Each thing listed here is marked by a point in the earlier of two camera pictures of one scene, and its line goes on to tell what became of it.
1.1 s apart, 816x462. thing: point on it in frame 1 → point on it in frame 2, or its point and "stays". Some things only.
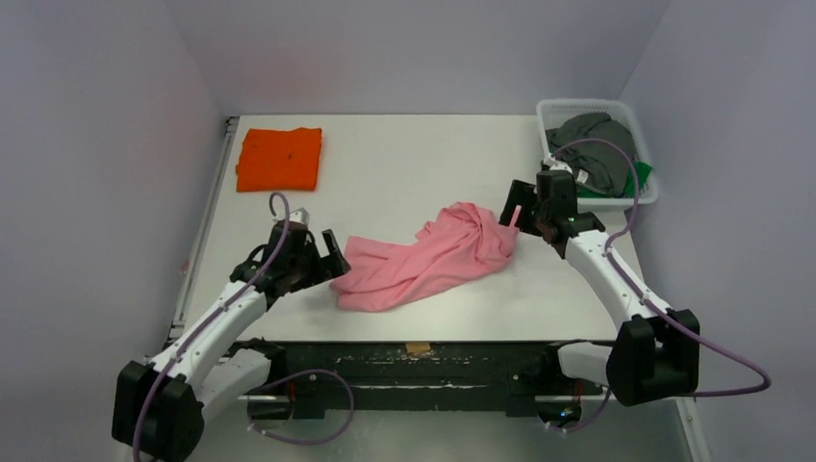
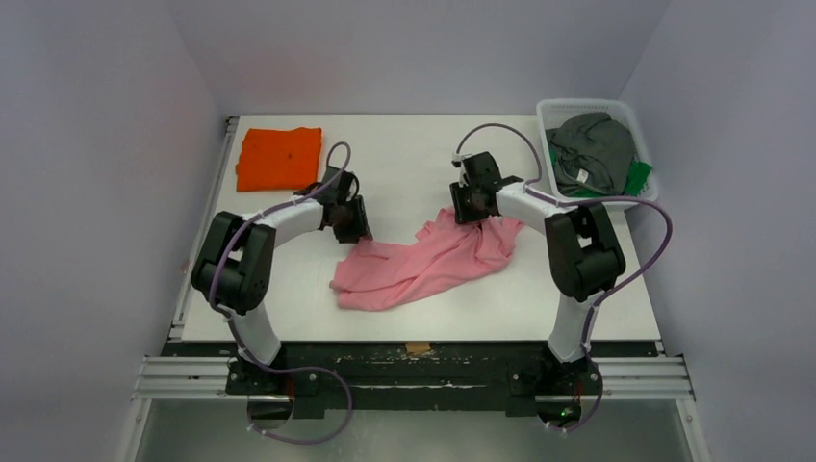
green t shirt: [639, 172] stays
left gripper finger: [330, 267] → [345, 228]
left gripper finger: [335, 252] → [362, 222]
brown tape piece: [413, 347] stays
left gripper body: [303, 267] → [346, 206]
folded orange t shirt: [270, 160] stays
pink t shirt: [462, 243] stays
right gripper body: [528, 208] → [468, 205]
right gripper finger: [514, 199] → [462, 202]
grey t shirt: [597, 148] stays
